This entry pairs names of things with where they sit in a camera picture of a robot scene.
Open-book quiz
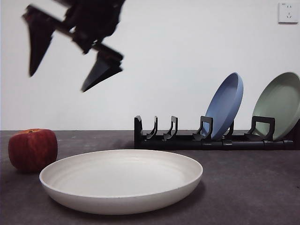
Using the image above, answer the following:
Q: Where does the red apple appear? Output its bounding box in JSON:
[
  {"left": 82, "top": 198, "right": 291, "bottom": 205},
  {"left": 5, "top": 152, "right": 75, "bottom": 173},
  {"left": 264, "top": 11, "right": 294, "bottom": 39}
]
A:
[{"left": 8, "top": 128, "right": 58, "bottom": 174}]

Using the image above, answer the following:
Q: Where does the pale yellow plate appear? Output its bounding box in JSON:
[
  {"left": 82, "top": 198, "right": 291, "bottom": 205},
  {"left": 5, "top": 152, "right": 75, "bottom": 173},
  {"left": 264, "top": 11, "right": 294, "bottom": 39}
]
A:
[{"left": 39, "top": 149, "right": 203, "bottom": 216}]

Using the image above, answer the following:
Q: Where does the black plate rack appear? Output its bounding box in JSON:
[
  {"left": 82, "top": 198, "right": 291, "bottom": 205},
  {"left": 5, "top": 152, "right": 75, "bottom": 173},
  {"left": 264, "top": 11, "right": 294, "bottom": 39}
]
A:
[{"left": 134, "top": 115, "right": 300, "bottom": 151}]

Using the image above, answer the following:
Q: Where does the blue plate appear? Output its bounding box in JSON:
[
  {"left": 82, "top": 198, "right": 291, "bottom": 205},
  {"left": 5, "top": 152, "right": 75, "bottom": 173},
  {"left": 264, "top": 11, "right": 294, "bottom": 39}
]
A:
[{"left": 204, "top": 72, "right": 244, "bottom": 140}]

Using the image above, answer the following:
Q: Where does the green plate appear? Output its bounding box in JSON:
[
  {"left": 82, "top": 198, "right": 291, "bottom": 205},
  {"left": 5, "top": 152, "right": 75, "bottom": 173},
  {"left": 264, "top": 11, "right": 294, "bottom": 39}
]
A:
[{"left": 252, "top": 71, "right": 300, "bottom": 141}]

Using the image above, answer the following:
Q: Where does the white wall socket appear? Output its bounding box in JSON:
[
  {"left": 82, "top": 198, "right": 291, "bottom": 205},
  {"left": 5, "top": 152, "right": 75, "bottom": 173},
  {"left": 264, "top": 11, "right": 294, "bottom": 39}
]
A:
[{"left": 277, "top": 1, "right": 295, "bottom": 24}]

